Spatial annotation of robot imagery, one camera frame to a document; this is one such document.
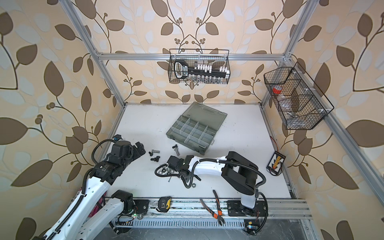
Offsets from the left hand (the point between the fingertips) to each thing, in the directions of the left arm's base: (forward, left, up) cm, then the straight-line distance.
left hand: (137, 147), depth 78 cm
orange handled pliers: (-27, -43, -15) cm, 53 cm away
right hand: (-6, -26, -16) cm, 31 cm away
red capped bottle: (+34, -78, +14) cm, 86 cm away
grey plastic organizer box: (+23, -30, -13) cm, 41 cm away
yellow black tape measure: (-24, -16, -14) cm, 31 cm away
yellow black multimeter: (+1, -79, -15) cm, 80 cm away
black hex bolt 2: (+4, -2, -15) cm, 16 cm away
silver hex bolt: (+6, -5, -16) cm, 17 cm away
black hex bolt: (+1, -6, -16) cm, 17 cm away
